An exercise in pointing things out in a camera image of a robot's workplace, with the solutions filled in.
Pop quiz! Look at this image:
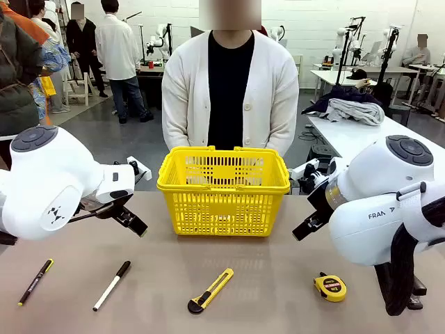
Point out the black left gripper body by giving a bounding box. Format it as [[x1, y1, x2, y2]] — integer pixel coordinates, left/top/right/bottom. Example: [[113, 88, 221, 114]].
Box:
[[79, 190, 136, 223]]

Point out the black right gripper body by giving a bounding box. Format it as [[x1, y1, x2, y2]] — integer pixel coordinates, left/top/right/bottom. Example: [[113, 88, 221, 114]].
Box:
[[305, 186, 337, 224]]

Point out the yellow tape measure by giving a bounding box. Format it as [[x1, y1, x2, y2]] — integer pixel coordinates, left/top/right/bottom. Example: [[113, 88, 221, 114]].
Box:
[[312, 272, 348, 303]]

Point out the black pen with yellow cap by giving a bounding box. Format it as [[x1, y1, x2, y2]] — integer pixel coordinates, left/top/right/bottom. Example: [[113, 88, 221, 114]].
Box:
[[17, 258, 55, 307]]

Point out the person's right forearm white sleeve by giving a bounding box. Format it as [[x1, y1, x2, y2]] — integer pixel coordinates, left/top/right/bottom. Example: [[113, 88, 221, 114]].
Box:
[[161, 104, 191, 154]]

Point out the person's left forearm white sleeve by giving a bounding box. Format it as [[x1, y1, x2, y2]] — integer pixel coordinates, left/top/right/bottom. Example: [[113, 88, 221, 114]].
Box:
[[273, 104, 300, 157]]

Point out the yellow plastic shopping basket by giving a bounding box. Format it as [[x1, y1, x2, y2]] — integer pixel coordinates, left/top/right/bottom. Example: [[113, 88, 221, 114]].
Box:
[[156, 145, 291, 237]]

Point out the person in white cardigan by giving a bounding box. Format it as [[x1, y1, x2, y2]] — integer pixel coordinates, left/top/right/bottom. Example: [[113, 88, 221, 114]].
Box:
[[161, 0, 300, 157]]

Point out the person in white shirt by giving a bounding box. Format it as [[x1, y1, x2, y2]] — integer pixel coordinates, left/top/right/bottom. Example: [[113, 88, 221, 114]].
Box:
[[95, 0, 154, 125]]

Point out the person in black clothes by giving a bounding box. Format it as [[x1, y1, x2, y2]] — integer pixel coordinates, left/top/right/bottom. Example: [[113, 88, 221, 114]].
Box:
[[65, 1, 109, 98]]

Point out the seated person in grey top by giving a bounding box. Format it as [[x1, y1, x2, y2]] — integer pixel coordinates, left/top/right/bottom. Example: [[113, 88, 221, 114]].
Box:
[[402, 33, 432, 67]]

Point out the person in white top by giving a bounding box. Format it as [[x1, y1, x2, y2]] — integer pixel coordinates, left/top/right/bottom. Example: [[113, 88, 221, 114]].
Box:
[[29, 0, 71, 115]]

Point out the grey plastic stool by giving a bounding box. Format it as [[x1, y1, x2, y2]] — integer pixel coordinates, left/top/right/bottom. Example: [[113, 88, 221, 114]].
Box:
[[386, 104, 412, 127], [309, 144, 343, 163]]

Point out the white pen with black cap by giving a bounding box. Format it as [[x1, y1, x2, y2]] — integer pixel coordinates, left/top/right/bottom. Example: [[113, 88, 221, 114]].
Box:
[[92, 260, 132, 312]]

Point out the large white table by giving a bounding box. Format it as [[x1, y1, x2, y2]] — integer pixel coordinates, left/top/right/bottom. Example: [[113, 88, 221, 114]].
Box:
[[305, 113, 439, 161]]

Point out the grey garment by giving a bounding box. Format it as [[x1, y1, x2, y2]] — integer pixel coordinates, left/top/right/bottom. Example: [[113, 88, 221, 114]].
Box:
[[328, 98, 386, 126]]

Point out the yellow black utility knife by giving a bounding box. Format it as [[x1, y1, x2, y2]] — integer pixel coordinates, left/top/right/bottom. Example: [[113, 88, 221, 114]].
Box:
[[187, 267, 234, 315]]

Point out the pile of clothes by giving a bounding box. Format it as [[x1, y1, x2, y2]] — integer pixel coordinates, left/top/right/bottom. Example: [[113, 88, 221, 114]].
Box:
[[301, 86, 383, 118]]

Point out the white wooden step stool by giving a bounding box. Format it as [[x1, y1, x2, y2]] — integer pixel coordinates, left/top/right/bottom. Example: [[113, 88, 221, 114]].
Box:
[[64, 71, 100, 107]]

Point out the small white table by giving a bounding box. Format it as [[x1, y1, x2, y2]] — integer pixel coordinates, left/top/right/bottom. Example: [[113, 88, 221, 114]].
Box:
[[310, 69, 378, 102]]

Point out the yellow floor sign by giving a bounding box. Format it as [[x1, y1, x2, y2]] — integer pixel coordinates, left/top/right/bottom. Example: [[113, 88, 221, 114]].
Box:
[[40, 75, 57, 98]]

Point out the black table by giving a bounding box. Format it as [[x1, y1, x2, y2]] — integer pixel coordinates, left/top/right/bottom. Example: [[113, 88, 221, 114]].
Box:
[[136, 65, 166, 111]]

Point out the black tripod stand with robot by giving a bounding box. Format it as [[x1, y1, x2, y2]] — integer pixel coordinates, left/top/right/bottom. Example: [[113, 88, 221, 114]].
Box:
[[377, 24, 406, 102]]

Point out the white robot with black stand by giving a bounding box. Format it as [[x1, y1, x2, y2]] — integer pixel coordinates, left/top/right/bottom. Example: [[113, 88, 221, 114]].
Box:
[[332, 15, 366, 86]]

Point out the figure in blue patterned garment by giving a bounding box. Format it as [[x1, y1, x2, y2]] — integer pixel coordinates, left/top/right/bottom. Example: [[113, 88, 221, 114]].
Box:
[[33, 36, 72, 121]]

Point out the figure in dark green jacket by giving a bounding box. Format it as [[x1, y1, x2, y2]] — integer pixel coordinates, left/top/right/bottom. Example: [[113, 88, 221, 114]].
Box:
[[0, 5, 45, 136]]

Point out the mannequin in orange garment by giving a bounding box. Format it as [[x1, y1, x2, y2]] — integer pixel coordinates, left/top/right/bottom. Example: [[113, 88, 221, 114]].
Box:
[[3, 3, 53, 127]]

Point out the white tower appliance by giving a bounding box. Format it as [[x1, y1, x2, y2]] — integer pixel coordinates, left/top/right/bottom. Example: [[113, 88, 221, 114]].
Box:
[[44, 0, 62, 35]]

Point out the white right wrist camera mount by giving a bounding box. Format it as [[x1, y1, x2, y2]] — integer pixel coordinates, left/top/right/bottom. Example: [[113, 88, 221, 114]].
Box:
[[289, 158, 321, 185]]

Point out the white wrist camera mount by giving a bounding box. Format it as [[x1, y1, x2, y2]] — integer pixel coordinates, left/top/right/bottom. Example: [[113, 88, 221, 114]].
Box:
[[126, 156, 153, 182], [289, 158, 321, 185]]

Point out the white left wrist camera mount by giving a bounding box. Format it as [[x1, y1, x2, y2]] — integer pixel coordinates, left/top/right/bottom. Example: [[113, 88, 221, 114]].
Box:
[[126, 156, 153, 182]]

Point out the black floor cable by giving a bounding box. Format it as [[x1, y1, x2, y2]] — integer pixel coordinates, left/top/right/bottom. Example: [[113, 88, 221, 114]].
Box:
[[298, 123, 326, 143]]

